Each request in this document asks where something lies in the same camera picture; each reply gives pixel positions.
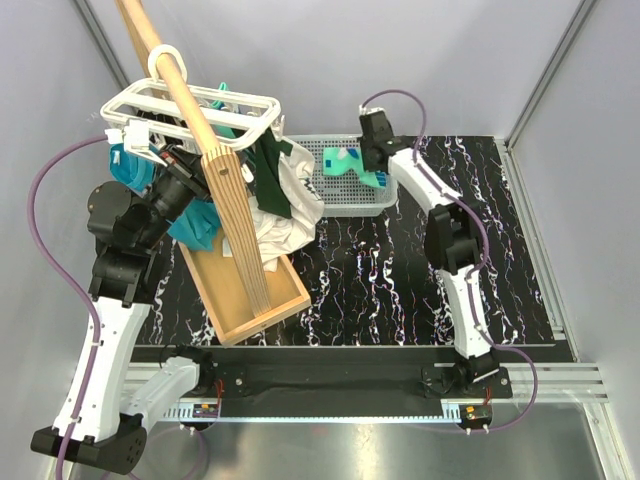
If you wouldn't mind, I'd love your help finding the teal cloth garment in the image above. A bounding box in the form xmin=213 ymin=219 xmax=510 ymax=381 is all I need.
xmin=109 ymin=143 xmax=221 ymax=251

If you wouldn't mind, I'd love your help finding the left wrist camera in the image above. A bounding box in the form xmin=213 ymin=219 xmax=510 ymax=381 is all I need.
xmin=104 ymin=119 xmax=162 ymax=163

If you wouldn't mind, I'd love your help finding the wooden tray base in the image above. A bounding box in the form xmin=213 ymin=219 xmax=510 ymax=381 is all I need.
xmin=180 ymin=236 xmax=311 ymax=346

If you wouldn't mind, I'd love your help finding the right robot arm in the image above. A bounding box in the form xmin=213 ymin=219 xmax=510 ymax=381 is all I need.
xmin=359 ymin=106 xmax=499 ymax=397

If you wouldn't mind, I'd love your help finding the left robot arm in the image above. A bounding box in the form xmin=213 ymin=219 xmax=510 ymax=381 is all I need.
xmin=27 ymin=142 xmax=216 ymax=475

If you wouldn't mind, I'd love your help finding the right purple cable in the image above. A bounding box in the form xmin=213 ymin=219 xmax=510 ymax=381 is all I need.
xmin=359 ymin=89 xmax=540 ymax=434

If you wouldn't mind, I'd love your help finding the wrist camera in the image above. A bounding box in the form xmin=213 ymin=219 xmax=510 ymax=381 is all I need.
xmin=104 ymin=119 xmax=162 ymax=163
xmin=359 ymin=105 xmax=393 ymax=139

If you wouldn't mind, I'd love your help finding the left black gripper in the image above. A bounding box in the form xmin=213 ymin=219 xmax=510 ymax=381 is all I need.
xmin=138 ymin=143 xmax=248 ymax=248

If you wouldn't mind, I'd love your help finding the white plastic clip hanger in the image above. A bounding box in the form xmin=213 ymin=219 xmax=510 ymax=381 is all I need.
xmin=100 ymin=44 xmax=282 ymax=152

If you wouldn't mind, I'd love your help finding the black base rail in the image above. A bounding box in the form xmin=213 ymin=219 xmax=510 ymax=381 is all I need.
xmin=134 ymin=344 xmax=511 ymax=401

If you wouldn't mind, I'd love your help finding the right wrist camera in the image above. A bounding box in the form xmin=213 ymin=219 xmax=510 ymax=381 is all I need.
xmin=359 ymin=105 xmax=393 ymax=139

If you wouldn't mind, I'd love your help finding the grey plastic basket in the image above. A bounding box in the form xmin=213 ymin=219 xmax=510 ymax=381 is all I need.
xmin=289 ymin=134 xmax=398 ymax=218

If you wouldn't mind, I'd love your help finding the black marbled mat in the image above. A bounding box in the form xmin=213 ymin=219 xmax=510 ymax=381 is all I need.
xmin=132 ymin=134 xmax=576 ymax=347

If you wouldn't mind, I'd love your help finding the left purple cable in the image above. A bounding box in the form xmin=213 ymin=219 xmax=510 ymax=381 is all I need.
xmin=27 ymin=134 xmax=114 ymax=480

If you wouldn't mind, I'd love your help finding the purple cable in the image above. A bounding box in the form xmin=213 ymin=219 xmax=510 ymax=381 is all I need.
xmin=359 ymin=89 xmax=540 ymax=434
xmin=27 ymin=134 xmax=114 ymax=480

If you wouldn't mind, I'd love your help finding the green white sock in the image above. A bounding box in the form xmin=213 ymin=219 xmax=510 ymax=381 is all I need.
xmin=249 ymin=130 xmax=325 ymax=272

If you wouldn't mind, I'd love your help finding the wooden pole stand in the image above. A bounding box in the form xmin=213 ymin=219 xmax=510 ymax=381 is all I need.
xmin=122 ymin=1 xmax=269 ymax=310

